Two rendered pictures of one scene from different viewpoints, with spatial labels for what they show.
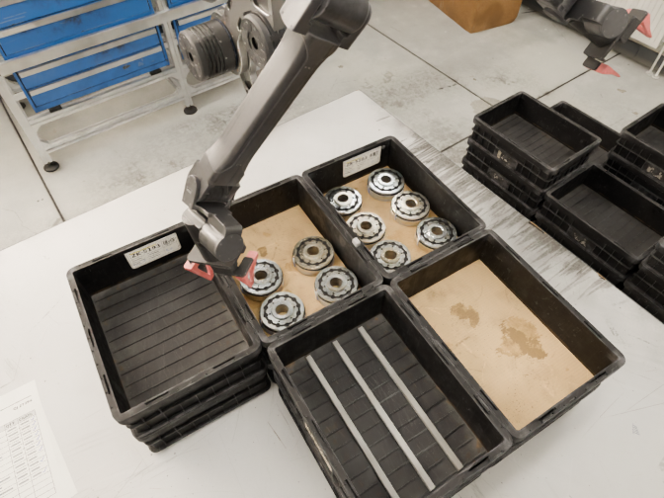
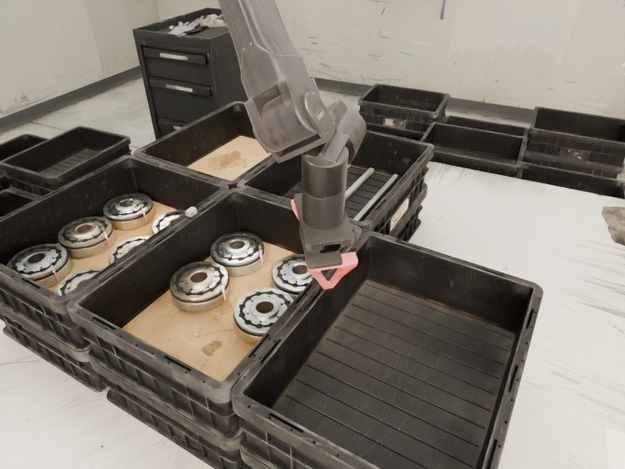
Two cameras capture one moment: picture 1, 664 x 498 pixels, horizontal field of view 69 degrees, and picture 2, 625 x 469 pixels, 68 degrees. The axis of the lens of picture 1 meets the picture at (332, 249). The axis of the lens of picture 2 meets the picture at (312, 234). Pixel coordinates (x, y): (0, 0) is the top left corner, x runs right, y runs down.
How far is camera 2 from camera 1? 116 cm
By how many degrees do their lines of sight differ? 77
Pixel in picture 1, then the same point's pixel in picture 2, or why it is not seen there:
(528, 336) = (222, 158)
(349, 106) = not seen: outside the picture
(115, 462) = (549, 413)
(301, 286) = (248, 287)
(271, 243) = (192, 345)
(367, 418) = (352, 206)
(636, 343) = not seen: hidden behind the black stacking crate
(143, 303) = (392, 446)
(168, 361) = (433, 355)
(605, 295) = not seen: hidden behind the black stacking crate
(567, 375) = (246, 142)
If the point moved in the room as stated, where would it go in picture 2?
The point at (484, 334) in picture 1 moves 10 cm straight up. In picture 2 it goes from (233, 174) to (230, 138)
